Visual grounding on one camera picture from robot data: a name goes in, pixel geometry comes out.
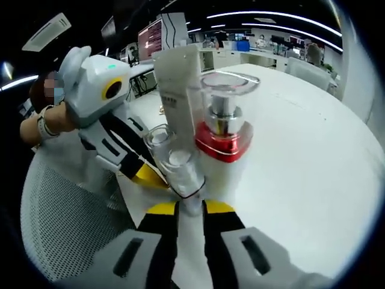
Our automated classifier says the computer monitor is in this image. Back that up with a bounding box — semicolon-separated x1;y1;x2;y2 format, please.
137;18;164;63

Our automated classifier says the large white skincare bottle red collar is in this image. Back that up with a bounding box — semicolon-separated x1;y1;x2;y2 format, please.
185;71;261;213

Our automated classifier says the person's left hand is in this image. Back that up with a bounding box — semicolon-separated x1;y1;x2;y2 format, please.
44;100;76;134

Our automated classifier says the grey mesh office chair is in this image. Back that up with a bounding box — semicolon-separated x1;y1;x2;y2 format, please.
20;141;181;289

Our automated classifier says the hanging black monitor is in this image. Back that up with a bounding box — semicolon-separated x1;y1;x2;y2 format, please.
100;15;117;40

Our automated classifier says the white skincare tube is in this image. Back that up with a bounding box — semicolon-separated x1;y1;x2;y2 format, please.
151;44;202;144

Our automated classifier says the white standing desk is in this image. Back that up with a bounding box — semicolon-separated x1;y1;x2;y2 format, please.
128;61;159;99

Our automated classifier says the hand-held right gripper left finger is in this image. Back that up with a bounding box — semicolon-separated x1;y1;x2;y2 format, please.
57;201;181;289

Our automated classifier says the white office chair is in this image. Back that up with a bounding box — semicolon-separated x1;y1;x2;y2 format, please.
283;56;333;93

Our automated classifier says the ceiling air conditioner unit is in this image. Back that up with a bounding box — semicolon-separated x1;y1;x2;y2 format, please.
22;11;72;52

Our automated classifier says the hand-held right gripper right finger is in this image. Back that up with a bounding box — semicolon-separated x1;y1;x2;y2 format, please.
202;200;331;289

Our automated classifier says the white wristwatch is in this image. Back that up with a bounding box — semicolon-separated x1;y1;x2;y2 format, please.
36;105;60;140

